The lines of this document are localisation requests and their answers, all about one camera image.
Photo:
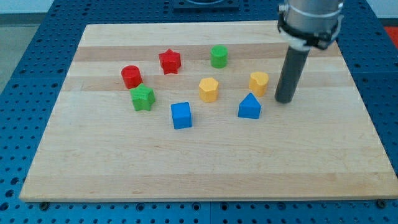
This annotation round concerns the yellow heart block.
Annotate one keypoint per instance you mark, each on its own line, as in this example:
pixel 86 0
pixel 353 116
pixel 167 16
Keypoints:
pixel 258 82

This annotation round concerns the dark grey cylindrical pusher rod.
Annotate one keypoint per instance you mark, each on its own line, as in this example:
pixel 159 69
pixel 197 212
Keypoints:
pixel 290 75

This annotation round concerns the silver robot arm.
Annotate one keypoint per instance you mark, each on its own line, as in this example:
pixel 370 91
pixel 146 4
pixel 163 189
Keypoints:
pixel 304 24

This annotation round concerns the yellow hexagon block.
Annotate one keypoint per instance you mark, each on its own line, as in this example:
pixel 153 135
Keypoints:
pixel 208 89

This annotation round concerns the blue triangle block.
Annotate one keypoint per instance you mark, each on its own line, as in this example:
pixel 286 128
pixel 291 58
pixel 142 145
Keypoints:
pixel 249 107

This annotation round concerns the green cylinder block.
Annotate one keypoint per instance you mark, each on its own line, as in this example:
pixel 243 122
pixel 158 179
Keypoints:
pixel 219 56

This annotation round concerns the green star block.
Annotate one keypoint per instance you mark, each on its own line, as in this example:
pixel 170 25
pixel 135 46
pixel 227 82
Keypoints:
pixel 142 97

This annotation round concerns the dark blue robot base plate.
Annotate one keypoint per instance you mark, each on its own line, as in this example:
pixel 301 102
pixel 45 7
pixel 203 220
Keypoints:
pixel 179 5

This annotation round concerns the blue cube block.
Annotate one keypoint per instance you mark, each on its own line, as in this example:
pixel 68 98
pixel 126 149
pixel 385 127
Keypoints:
pixel 181 115

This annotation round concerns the red cylinder block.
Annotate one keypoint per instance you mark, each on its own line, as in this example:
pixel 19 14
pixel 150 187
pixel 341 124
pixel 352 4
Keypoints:
pixel 131 76

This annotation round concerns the red star block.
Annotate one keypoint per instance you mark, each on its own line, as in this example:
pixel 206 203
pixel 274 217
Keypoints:
pixel 170 61

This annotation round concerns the wooden board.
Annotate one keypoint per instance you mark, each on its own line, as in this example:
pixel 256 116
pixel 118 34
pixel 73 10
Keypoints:
pixel 97 148

